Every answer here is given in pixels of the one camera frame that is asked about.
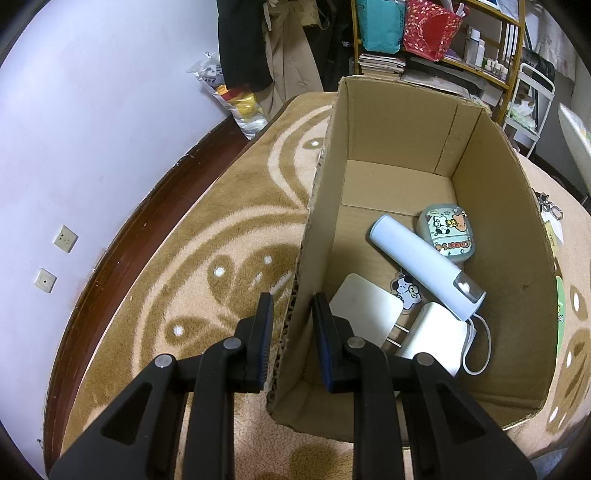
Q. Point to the stack of books left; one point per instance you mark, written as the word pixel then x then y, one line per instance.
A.
pixel 380 66

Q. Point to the lower wall socket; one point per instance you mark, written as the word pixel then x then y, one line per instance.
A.
pixel 45 280

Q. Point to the wall socket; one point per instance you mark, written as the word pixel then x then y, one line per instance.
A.
pixel 65 239
pixel 45 280

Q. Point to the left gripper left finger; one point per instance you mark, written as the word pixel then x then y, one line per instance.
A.
pixel 176 414

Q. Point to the black key bunch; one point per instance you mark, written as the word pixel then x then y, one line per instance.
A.
pixel 547 208

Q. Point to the white cylindrical bottle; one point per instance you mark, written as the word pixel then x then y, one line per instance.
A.
pixel 440 276

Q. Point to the white square pad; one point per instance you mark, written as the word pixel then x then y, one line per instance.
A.
pixel 372 311

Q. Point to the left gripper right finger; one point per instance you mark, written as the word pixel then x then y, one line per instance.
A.
pixel 414 401

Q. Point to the white bottles on shelf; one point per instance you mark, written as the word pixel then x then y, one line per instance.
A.
pixel 474 55

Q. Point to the green cartoon earbud case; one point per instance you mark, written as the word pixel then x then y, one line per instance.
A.
pixel 447 228

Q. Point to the snack plastic bag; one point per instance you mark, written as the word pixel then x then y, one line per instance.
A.
pixel 240 102

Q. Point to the beige trench coat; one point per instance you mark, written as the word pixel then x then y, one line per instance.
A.
pixel 288 55

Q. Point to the red patterned gift bag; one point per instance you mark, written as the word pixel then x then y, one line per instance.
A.
pixel 430 28

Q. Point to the cartoon dog sticker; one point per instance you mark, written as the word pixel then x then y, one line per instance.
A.
pixel 404 287

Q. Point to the wooden bookshelf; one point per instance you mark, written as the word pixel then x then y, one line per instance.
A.
pixel 502 26

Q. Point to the black hanging coat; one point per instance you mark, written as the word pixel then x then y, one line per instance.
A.
pixel 241 44

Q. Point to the teal bag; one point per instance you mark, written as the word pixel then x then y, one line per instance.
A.
pixel 382 24

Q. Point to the white power adapter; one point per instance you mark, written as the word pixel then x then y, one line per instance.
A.
pixel 437 332

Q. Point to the white metal cart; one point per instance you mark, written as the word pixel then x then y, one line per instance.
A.
pixel 529 107

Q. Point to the beige brown patterned rug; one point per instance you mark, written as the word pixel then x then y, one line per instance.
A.
pixel 291 217

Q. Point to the upper wall socket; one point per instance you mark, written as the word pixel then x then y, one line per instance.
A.
pixel 65 239

